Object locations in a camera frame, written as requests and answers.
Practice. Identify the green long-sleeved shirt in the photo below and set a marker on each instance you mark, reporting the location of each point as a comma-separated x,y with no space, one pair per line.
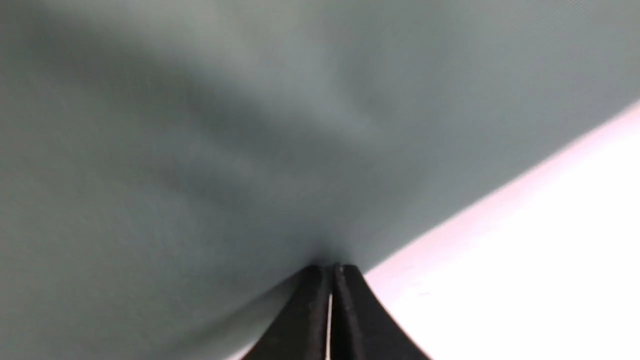
167,164

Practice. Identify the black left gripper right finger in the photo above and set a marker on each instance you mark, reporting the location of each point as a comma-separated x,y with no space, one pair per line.
361,328

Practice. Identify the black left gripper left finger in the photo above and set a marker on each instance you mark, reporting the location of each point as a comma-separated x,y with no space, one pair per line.
299,331

